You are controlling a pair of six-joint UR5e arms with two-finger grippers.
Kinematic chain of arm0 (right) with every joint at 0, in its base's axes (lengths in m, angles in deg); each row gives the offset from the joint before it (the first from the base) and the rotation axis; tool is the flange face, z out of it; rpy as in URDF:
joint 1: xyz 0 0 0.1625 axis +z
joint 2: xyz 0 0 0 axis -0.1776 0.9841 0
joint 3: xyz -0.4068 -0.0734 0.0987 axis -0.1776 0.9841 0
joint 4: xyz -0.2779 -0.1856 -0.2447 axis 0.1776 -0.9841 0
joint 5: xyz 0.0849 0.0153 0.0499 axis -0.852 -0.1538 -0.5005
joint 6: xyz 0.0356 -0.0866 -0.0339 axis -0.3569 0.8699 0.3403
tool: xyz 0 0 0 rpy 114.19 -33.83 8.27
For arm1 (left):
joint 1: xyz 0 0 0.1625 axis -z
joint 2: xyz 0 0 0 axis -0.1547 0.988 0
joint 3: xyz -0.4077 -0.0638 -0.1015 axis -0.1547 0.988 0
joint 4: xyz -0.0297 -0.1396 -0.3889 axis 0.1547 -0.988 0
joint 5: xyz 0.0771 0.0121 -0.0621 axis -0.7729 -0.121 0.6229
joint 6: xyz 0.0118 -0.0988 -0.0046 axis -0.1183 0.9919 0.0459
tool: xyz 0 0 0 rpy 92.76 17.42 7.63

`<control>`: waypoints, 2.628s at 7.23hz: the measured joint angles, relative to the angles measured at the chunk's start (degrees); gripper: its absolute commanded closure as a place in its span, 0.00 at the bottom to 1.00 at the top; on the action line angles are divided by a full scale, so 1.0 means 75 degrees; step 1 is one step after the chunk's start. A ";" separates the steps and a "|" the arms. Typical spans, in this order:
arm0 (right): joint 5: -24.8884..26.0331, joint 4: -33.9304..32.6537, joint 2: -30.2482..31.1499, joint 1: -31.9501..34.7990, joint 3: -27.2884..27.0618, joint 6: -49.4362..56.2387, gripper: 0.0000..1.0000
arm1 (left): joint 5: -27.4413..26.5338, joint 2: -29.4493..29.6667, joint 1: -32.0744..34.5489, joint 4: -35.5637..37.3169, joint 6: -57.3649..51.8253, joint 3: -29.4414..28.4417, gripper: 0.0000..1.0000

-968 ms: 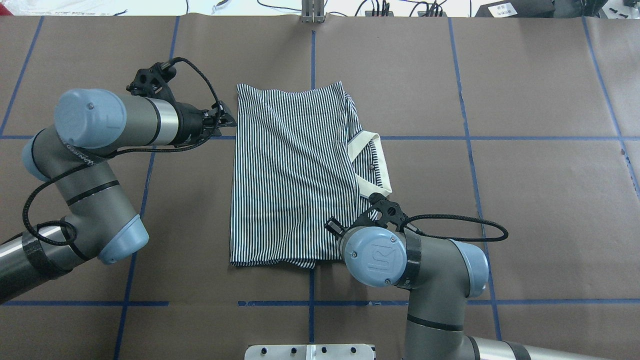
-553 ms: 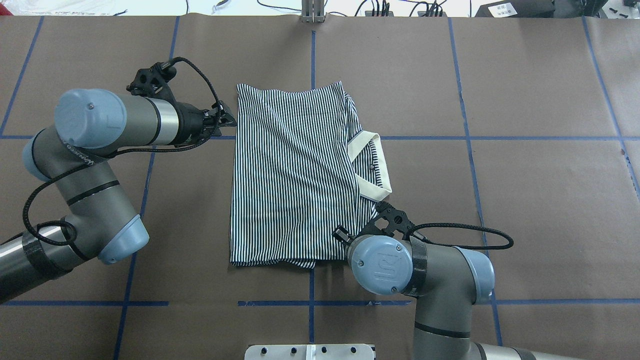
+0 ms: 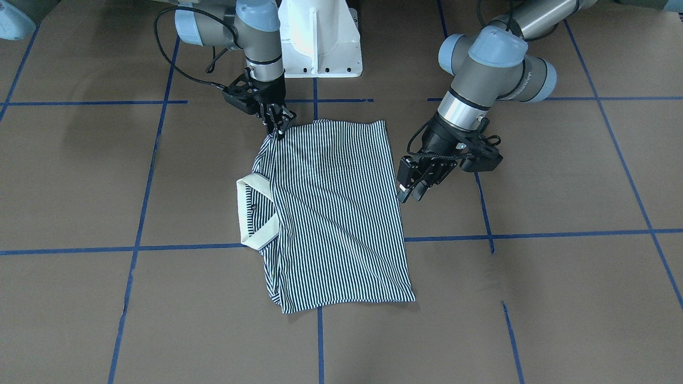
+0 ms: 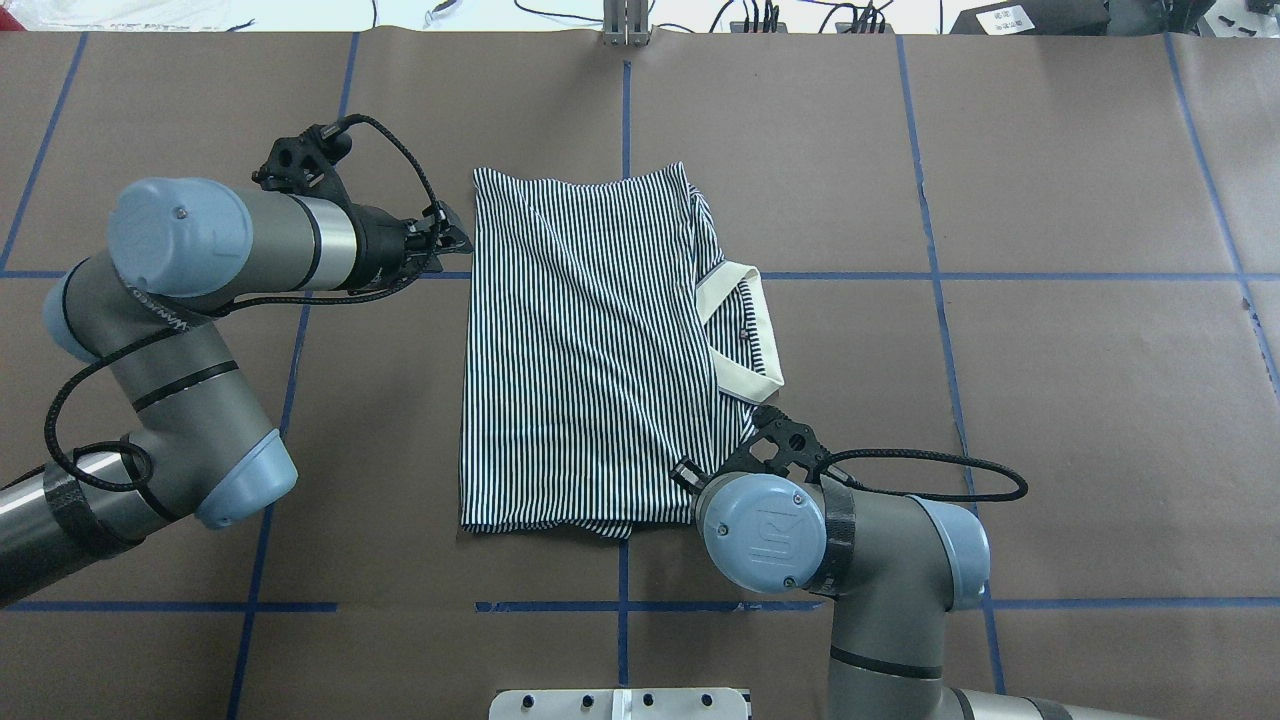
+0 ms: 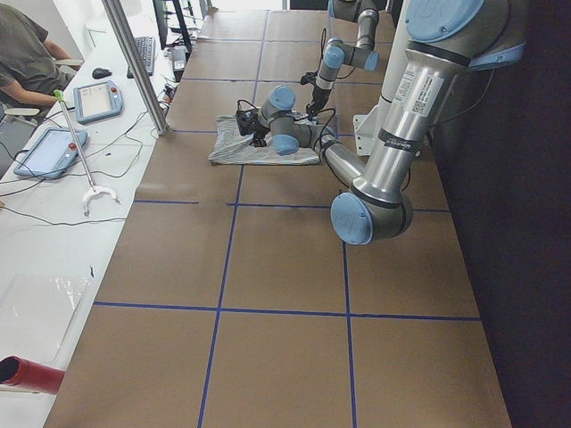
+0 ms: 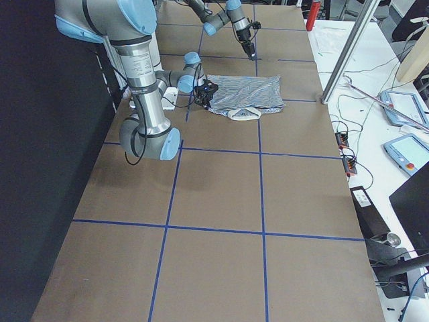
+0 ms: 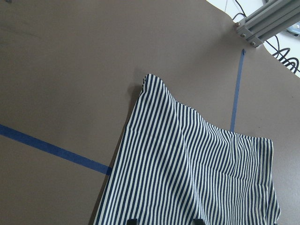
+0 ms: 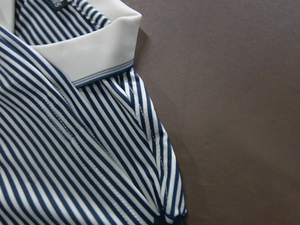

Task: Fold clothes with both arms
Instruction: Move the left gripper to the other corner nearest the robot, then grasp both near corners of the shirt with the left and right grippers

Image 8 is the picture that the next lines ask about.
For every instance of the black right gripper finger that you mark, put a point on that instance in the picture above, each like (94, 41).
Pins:
(168, 221)

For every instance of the navy white striped polo shirt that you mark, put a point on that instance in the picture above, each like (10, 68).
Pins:
(80, 140)

